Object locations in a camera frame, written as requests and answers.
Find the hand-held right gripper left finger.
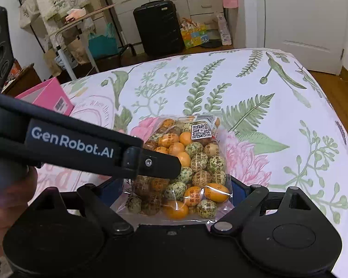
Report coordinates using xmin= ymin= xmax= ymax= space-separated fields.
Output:
xmin=32 ymin=177 xmax=134 ymax=236

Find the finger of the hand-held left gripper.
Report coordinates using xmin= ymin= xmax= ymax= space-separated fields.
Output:
xmin=120 ymin=147 xmax=183 ymax=180

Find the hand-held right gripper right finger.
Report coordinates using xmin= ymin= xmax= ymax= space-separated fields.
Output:
xmin=209 ymin=176 xmax=312 ymax=234

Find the clear bag of orange-green candies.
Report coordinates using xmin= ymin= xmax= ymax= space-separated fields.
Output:
xmin=116 ymin=115 xmax=235 ymax=224

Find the pink cardboard box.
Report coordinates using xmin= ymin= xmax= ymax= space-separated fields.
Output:
xmin=14 ymin=77 xmax=75 ymax=117

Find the person's left hand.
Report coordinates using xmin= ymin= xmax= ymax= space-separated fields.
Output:
xmin=0 ymin=166 xmax=39 ymax=263

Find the wooden side table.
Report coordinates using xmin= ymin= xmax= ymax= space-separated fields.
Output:
xmin=1 ymin=63 xmax=43 ymax=97

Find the brown paper bag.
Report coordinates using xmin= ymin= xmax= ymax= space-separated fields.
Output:
xmin=43 ymin=49 xmax=65 ymax=77

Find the teal bag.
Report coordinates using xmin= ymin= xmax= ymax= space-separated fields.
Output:
xmin=88 ymin=23 xmax=119 ymax=59

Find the metal clothes rack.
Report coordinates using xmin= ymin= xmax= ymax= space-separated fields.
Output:
xmin=15 ymin=0 xmax=126 ymax=82

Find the floral bedsheet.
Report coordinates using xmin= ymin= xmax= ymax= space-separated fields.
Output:
xmin=36 ymin=48 xmax=348 ymax=268

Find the black speaker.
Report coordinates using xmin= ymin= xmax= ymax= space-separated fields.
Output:
xmin=0 ymin=0 xmax=16 ymax=91

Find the colourful cardboard box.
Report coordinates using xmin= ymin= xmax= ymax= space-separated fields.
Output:
xmin=180 ymin=23 xmax=210 ymax=50

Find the black suitcase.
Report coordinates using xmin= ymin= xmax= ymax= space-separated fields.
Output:
xmin=133 ymin=0 xmax=185 ymax=58

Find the cream knitted garment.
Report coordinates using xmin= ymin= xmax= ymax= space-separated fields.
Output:
xmin=32 ymin=0 xmax=90 ymax=37

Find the white plastic bag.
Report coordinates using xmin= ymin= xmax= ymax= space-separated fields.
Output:
xmin=217 ymin=12 xmax=233 ymax=46

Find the white door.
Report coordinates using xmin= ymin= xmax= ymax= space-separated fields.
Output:
xmin=262 ymin=0 xmax=348 ymax=75

